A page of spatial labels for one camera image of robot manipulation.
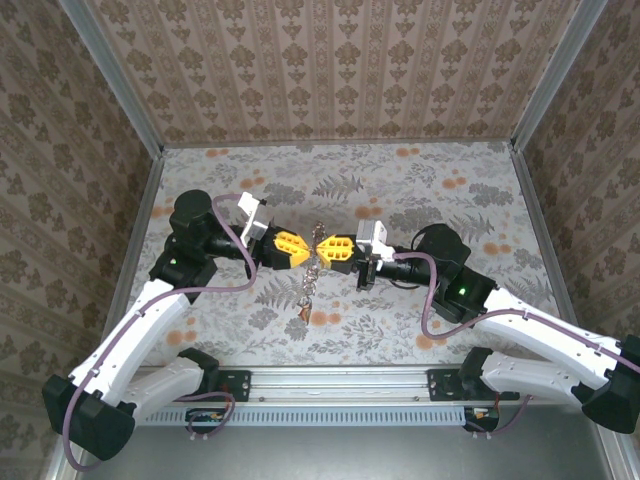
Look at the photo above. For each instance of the floral patterned table cover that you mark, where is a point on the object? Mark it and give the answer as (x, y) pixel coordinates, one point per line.
(300, 170)

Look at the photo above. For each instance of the aluminium table back rail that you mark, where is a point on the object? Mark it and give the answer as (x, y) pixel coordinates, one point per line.
(340, 144)

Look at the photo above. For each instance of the metal keyring with red keys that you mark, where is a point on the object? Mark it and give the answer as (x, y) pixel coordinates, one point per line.
(305, 310)

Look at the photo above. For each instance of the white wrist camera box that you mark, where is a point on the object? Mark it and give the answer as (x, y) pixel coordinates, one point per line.
(372, 237)
(252, 217)

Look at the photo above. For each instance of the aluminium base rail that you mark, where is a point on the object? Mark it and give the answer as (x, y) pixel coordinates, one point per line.
(340, 382)

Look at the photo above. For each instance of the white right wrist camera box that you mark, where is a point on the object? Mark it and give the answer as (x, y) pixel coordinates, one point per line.
(372, 237)

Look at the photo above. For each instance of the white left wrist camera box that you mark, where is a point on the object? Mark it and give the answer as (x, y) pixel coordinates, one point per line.
(252, 217)

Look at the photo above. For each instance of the aluminium table side rail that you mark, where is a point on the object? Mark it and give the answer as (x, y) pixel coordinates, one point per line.
(537, 215)
(146, 192)

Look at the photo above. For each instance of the aluminium frame post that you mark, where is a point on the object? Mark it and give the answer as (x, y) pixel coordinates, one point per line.
(117, 80)
(556, 75)

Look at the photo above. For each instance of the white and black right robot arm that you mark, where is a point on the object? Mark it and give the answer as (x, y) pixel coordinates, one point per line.
(540, 325)

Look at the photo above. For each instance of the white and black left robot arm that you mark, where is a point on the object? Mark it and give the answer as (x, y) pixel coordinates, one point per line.
(135, 325)

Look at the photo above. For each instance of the grey metal sheet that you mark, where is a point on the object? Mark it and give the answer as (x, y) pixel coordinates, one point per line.
(340, 455)

